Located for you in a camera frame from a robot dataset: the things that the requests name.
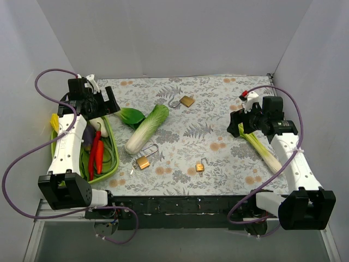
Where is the small brass padlock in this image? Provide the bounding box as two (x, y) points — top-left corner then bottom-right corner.
(195, 158), (208, 177)

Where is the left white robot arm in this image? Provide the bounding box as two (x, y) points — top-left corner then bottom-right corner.
(38, 74), (119, 218)

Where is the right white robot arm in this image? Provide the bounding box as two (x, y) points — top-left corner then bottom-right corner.
(227, 92), (336, 230)

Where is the bok choy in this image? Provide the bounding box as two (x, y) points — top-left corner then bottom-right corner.
(115, 108), (146, 130)

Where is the purple eggplant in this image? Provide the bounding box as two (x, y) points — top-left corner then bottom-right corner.
(82, 124), (95, 151)

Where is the yellow cabbage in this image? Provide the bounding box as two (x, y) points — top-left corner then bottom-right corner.
(50, 114), (59, 134)

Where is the napa cabbage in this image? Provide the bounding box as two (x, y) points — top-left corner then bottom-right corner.
(125, 105), (169, 155)

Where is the red chili pepper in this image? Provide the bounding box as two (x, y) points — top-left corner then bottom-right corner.
(95, 140), (104, 175)
(88, 122), (101, 181)

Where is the large open brass padlock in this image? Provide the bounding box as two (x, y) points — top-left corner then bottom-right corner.
(168, 96), (195, 108)

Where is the green plastic tray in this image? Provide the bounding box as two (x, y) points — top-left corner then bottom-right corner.
(51, 116), (121, 184)

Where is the floral table mat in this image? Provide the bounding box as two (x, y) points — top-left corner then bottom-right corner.
(92, 75), (273, 196)

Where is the medium brass padlock with keys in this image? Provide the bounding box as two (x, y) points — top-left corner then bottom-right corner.
(130, 144), (159, 175)

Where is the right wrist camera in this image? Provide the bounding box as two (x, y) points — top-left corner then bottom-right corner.
(239, 91), (259, 113)

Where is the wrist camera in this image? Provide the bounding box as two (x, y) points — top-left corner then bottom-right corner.
(239, 91), (259, 113)
(77, 74), (101, 94)

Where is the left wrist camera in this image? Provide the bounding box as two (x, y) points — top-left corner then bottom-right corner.
(77, 74), (101, 94)

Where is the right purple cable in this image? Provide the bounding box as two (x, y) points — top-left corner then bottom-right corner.
(227, 85), (304, 238)

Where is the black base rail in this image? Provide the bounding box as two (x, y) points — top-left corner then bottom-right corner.
(85, 195), (267, 230)

